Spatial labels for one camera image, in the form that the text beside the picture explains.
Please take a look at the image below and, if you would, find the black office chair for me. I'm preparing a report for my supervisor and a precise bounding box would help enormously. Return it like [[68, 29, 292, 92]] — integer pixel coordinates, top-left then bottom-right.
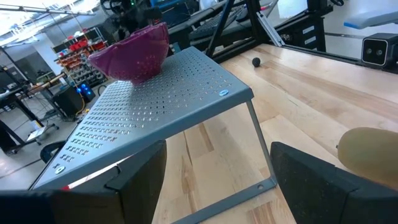
[[39, 139, 68, 164]]

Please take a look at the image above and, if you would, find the purple metal colander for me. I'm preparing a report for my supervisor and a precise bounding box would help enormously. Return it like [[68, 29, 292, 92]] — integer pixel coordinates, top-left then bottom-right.
[[88, 22, 170, 85]]

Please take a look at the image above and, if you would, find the brown-green kiwi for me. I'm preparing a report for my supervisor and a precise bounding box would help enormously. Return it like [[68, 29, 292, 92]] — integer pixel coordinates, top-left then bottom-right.
[[337, 126, 398, 191]]

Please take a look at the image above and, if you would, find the black backlit keyboard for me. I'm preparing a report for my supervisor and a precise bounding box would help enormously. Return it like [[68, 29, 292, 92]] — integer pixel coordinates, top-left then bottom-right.
[[188, 5, 249, 40]]

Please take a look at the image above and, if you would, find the black desk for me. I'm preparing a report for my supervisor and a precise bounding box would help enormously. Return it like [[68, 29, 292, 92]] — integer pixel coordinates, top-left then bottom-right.
[[0, 73, 68, 155]]

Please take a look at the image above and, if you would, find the computer tower with blue lights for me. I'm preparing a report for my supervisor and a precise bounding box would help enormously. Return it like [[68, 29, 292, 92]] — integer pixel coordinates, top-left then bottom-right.
[[52, 81, 96, 118]]

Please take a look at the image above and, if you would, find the black aluminium table frame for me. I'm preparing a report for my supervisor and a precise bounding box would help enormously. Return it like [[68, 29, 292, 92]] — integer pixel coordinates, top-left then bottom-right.
[[205, 0, 398, 74]]

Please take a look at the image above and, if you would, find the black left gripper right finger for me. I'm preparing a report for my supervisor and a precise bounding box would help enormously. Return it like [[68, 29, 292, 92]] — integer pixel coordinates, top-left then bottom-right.
[[270, 141, 398, 224]]

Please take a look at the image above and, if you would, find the grey table-level camera box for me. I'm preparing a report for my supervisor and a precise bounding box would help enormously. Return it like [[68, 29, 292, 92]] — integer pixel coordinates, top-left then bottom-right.
[[361, 32, 398, 68]]

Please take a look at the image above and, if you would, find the silver aluminium rail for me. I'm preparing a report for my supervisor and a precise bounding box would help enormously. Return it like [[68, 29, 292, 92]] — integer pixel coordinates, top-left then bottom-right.
[[256, 12, 285, 47]]

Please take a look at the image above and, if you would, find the shelving with red bins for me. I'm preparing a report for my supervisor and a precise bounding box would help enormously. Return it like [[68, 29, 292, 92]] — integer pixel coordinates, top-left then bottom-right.
[[52, 27, 108, 88]]

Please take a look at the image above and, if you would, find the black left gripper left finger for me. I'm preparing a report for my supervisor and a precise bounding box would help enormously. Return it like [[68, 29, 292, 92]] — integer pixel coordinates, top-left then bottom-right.
[[0, 139, 168, 224]]

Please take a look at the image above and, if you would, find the grey perforated metal shelf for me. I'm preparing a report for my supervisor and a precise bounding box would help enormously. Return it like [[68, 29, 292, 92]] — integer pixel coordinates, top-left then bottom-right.
[[29, 46, 278, 224]]

